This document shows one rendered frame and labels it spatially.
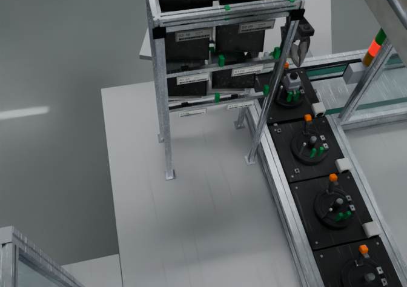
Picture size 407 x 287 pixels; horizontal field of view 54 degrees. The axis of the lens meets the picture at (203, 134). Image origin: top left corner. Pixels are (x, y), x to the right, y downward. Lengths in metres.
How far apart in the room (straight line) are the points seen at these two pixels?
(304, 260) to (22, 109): 2.17
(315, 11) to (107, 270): 1.58
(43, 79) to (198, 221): 1.91
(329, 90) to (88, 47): 1.96
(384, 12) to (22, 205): 2.43
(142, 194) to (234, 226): 0.36
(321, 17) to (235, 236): 1.24
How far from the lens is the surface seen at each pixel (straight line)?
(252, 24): 0.96
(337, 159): 1.56
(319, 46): 2.04
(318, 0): 2.28
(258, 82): 1.68
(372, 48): 1.41
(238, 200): 1.52
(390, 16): 0.33
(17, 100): 3.02
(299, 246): 1.40
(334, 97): 1.79
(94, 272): 1.47
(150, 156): 1.59
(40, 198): 2.59
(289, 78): 1.57
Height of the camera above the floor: 2.26
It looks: 59 degrees down
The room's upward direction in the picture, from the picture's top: 4 degrees clockwise
